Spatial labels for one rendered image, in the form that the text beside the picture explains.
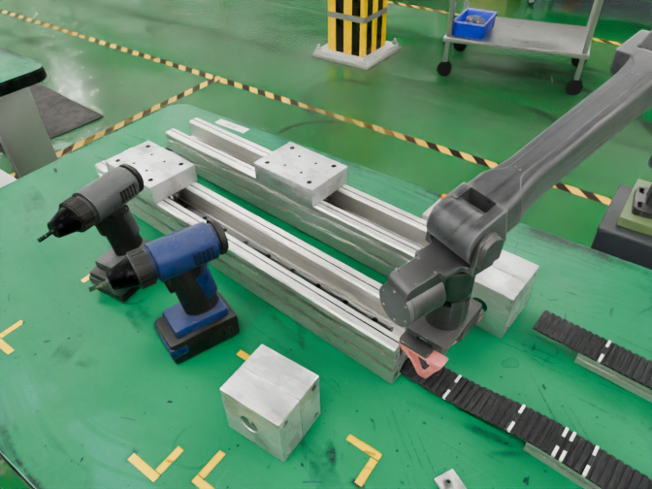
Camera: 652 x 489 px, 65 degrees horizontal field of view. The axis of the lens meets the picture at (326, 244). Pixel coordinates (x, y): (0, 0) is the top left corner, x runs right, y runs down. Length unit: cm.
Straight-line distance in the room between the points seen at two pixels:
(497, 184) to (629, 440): 43
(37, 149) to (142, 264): 158
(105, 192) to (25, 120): 135
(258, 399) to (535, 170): 44
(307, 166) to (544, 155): 53
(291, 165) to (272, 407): 54
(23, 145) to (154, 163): 118
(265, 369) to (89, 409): 29
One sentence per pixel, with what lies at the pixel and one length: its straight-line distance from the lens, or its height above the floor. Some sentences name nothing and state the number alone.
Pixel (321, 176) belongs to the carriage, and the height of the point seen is 90.
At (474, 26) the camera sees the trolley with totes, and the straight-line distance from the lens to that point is 373.
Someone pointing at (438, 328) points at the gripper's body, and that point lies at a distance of 71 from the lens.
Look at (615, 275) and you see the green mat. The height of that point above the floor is 78.
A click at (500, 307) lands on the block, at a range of 88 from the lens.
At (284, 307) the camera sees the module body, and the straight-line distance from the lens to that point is 90.
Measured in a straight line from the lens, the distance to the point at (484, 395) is 83.
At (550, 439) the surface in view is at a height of 82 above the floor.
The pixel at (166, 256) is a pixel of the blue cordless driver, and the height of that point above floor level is 99.
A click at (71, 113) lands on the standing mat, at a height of 2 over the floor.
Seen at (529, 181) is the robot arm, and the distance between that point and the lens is 64.
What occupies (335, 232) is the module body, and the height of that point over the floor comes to 83.
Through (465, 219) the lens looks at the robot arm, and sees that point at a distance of 60.
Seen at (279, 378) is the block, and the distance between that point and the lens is 72.
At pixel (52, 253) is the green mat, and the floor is 78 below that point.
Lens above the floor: 147
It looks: 41 degrees down
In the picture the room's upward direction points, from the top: 1 degrees counter-clockwise
